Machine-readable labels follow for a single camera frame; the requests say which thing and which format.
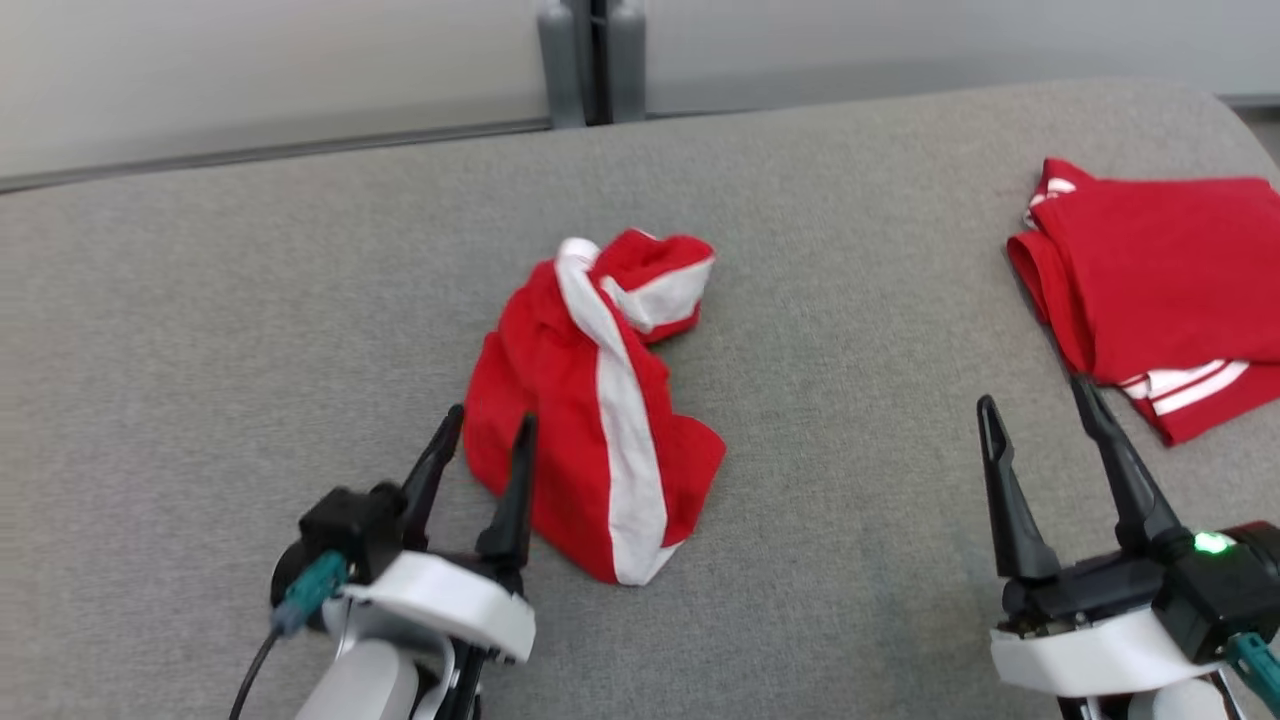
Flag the grey partition frame post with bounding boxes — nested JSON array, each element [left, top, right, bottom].
[[605, 0, 647, 123], [537, 0, 591, 129]]

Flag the left black cable teal plug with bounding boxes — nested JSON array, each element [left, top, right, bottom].
[[230, 550, 349, 720]]

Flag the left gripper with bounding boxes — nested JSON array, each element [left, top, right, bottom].
[[270, 403, 539, 666]]

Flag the right black cable teal plug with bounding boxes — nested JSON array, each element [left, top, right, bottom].
[[1228, 632, 1280, 716]]

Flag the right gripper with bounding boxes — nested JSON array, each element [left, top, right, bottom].
[[977, 375, 1231, 698]]

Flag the red shorts with white stripe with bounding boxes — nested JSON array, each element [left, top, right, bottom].
[[462, 228, 728, 587]]

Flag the red Bulls 23 jersey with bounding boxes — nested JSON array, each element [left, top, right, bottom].
[[1005, 157, 1280, 447]]

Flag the black cable teal plug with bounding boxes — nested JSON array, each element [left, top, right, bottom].
[[1228, 632, 1280, 716], [230, 550, 349, 720]]

